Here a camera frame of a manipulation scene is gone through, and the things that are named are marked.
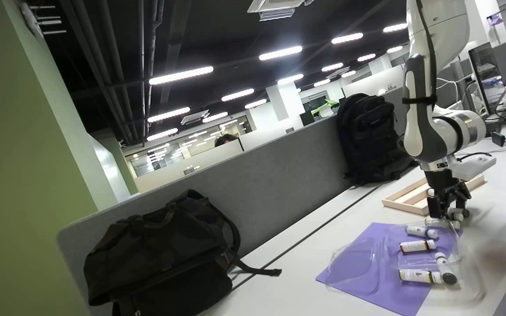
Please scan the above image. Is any purple cloth mat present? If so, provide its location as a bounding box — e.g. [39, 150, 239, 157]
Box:
[315, 220, 461, 316]

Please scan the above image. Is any long ceiling light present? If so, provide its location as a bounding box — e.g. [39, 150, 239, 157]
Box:
[331, 31, 366, 45]
[146, 105, 192, 124]
[148, 64, 217, 85]
[382, 20, 410, 34]
[146, 126, 180, 143]
[259, 43, 304, 62]
[276, 71, 306, 85]
[220, 85, 257, 103]

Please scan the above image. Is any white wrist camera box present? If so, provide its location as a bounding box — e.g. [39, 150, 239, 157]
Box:
[455, 152, 499, 184]

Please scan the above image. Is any ceiling air conditioner vent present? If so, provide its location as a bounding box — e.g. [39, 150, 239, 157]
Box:
[246, 0, 315, 22]

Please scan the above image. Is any white bottle with yellow base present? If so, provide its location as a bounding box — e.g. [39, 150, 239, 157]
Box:
[399, 238, 438, 254]

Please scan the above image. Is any light wooden tray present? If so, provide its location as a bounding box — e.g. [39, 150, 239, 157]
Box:
[382, 173, 489, 217]

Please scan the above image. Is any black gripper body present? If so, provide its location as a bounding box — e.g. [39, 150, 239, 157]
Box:
[420, 155, 473, 203]

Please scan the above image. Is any grey desk divider panel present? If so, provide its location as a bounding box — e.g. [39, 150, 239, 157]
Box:
[57, 113, 420, 316]

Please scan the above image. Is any white bottle with yellow-green band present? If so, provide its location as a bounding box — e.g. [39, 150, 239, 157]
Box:
[398, 266, 445, 285]

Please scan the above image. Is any large black duffel backpack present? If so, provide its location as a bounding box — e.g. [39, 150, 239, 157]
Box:
[83, 187, 283, 316]

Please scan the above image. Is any upright black backpack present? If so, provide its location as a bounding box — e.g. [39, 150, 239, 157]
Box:
[334, 91, 417, 185]

